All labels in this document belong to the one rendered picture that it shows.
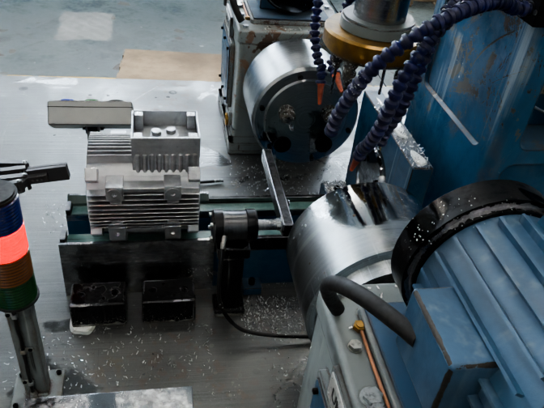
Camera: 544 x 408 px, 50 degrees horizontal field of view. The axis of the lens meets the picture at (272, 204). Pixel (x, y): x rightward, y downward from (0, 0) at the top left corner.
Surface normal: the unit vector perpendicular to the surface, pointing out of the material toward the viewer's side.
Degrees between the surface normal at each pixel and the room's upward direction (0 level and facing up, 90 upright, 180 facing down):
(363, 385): 0
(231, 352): 0
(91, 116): 53
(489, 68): 90
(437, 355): 90
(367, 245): 24
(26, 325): 90
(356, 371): 0
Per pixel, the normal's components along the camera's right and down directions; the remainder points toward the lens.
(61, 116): 0.18, 0.01
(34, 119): 0.10, -0.79
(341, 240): -0.49, -0.63
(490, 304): -0.69, -0.50
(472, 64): -0.98, 0.02
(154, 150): 0.16, 0.61
